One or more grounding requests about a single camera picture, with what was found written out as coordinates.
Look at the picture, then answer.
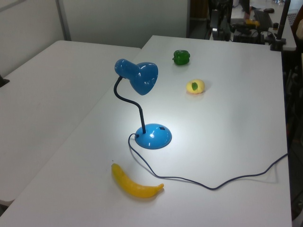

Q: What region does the black equipment box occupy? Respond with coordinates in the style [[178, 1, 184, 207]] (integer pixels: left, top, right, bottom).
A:
[[232, 23, 265, 44]]

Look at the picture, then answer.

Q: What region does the green toy bell pepper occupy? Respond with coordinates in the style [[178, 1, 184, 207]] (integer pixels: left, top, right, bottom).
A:
[[172, 50, 191, 66]]

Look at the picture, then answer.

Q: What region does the black pole with clamp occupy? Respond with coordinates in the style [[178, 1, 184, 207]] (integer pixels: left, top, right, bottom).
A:
[[270, 0, 292, 52]]

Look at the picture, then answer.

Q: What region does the black computer keyboard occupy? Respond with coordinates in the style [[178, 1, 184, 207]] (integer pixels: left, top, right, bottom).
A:
[[254, 10, 273, 28]]

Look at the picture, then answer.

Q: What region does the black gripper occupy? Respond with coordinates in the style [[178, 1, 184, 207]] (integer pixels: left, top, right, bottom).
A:
[[211, 9, 232, 41]]

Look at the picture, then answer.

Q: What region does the blue desk lamp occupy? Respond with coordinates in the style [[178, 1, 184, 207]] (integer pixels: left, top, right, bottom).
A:
[[114, 58, 173, 150]]

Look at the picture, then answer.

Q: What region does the yellow peach with green leaf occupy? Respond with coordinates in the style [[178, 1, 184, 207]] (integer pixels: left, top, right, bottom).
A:
[[185, 79, 205, 95]]

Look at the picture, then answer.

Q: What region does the yellow toy banana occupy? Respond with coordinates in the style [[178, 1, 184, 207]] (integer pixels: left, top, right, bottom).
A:
[[111, 163, 165, 199]]

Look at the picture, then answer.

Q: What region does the brown chair back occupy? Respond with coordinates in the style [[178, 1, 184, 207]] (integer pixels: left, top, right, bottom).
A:
[[293, 17, 303, 49]]

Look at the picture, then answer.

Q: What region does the dark blue lamp cable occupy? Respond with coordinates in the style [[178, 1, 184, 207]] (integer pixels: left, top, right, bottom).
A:
[[128, 133, 289, 191]]

